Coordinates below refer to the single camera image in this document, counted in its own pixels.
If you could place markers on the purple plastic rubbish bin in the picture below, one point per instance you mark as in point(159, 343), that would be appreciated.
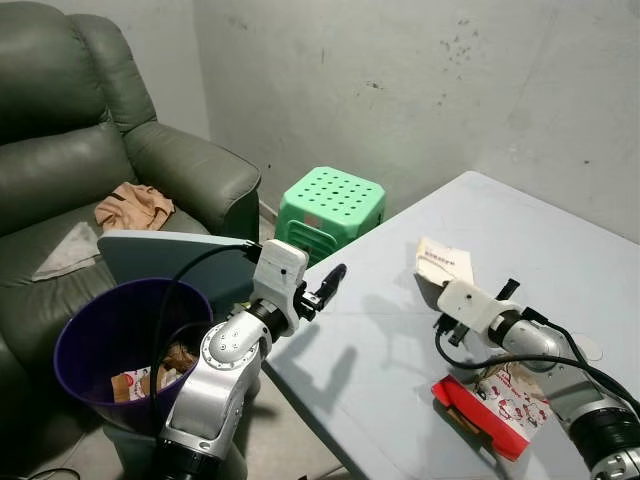
point(105, 330)

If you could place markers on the tan crumpled cloth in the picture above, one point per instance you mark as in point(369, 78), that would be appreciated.
point(133, 206)

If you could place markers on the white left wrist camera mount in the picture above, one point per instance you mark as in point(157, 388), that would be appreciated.
point(279, 275)

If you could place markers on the round grey table hole cap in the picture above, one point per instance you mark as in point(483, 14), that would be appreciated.
point(592, 348)

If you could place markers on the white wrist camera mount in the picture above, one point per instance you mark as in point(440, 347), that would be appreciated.
point(279, 275)
point(478, 303)

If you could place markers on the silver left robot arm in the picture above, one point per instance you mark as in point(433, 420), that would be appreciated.
point(215, 380)

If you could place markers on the grey flat cloth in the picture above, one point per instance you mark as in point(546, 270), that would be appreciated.
point(70, 252)

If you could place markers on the white brown paper bag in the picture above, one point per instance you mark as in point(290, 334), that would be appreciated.
point(445, 262)

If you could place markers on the brown crumpled paper trash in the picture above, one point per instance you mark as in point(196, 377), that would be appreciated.
point(178, 362)

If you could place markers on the red white printed snack box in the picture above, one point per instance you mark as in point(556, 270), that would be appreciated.
point(505, 410)

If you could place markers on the red white carton scrap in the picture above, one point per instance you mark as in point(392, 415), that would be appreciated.
point(130, 384)

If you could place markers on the dark green leather armchair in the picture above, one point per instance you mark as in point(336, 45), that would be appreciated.
point(70, 150)

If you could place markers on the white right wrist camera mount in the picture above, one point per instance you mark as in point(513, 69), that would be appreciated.
point(478, 303)

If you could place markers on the grey blue flat board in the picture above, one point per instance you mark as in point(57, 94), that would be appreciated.
point(170, 255)

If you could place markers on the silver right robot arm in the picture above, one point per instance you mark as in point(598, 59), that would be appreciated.
point(585, 400)

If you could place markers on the green plastic perforated stool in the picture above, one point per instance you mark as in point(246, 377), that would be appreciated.
point(330, 200)

